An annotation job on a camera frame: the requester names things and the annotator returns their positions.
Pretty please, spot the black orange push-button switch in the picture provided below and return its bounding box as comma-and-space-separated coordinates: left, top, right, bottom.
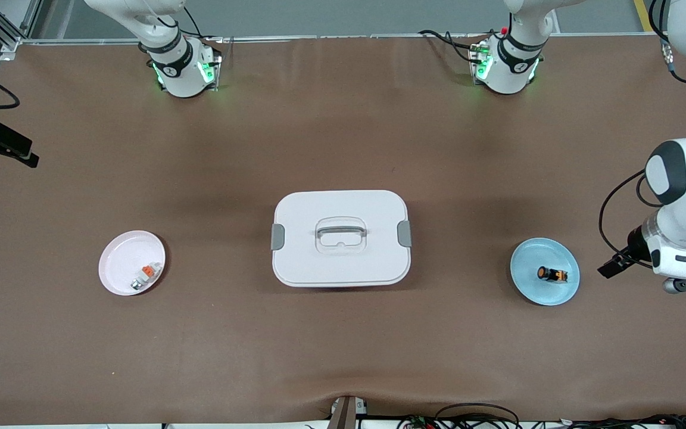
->
536, 266, 570, 285

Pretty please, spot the white lidded storage box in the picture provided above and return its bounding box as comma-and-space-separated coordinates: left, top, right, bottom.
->
270, 189, 413, 288

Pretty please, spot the light blue round plate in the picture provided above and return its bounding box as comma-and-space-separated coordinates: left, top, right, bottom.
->
510, 237, 581, 307

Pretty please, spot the pink round plate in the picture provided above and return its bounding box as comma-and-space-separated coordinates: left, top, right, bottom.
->
98, 230, 167, 297

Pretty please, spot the small white orange connector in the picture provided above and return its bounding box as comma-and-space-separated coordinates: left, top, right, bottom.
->
130, 262, 163, 291

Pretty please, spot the brown table cover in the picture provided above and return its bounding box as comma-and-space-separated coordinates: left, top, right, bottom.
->
0, 33, 686, 427

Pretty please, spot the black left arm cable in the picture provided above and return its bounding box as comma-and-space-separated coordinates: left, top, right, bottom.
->
598, 0, 686, 264

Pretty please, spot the aluminium frame profile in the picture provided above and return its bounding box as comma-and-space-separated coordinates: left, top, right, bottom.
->
0, 0, 43, 54

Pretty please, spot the black cable bundle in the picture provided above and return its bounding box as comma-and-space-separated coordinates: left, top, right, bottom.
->
522, 413, 686, 429

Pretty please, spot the black looped cable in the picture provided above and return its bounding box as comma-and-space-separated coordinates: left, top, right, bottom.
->
434, 403, 521, 429

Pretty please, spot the black right base cable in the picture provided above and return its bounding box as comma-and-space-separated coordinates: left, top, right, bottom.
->
167, 3, 224, 42

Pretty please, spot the black base cable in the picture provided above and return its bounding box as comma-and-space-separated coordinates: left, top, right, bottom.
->
418, 27, 501, 63
167, 3, 224, 42

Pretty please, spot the black left base cable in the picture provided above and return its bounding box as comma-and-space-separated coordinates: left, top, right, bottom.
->
418, 27, 501, 63

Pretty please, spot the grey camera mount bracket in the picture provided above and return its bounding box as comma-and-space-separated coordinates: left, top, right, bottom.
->
328, 395, 369, 429

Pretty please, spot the silver table edge rail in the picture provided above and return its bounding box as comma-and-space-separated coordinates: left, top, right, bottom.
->
0, 31, 671, 48

